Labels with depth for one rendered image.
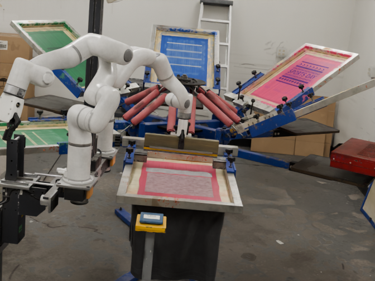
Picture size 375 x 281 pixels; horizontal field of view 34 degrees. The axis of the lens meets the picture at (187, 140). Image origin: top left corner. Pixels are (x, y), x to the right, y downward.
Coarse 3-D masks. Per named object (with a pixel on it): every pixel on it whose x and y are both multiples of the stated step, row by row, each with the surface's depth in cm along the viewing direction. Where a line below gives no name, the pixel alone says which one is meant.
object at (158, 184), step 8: (144, 168) 333; (168, 168) 337; (176, 168) 338; (144, 176) 320; (152, 176) 321; (160, 176) 322; (168, 176) 324; (176, 176) 325; (144, 184) 308; (152, 184) 309; (160, 184) 311; (168, 184) 312; (176, 184) 313; (144, 192) 297; (152, 192) 298; (160, 192) 299; (168, 192) 300; (176, 192) 301
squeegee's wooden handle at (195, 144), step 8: (152, 136) 332; (160, 136) 332; (168, 136) 332; (176, 136) 333; (144, 144) 333; (152, 144) 333; (160, 144) 333; (168, 144) 333; (176, 144) 333; (184, 144) 333; (192, 144) 333; (200, 144) 333; (208, 144) 333; (216, 144) 333; (216, 152) 335
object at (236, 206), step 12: (156, 156) 353; (168, 156) 353; (180, 156) 353; (192, 156) 353; (228, 180) 317; (120, 192) 283; (132, 204) 281; (144, 204) 281; (156, 204) 281; (168, 204) 281; (180, 204) 281; (192, 204) 281; (204, 204) 281; (216, 204) 281; (228, 204) 282; (240, 204) 284
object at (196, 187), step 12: (180, 168) 339; (192, 168) 341; (204, 168) 343; (180, 180) 320; (192, 180) 321; (204, 180) 323; (216, 180) 325; (180, 192) 301; (192, 192) 303; (204, 192) 305; (216, 192) 307
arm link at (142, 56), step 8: (136, 48) 298; (144, 48) 297; (136, 56) 289; (144, 56) 290; (152, 56) 293; (128, 64) 288; (136, 64) 290; (144, 64) 293; (120, 72) 286; (128, 72) 288; (120, 80) 286
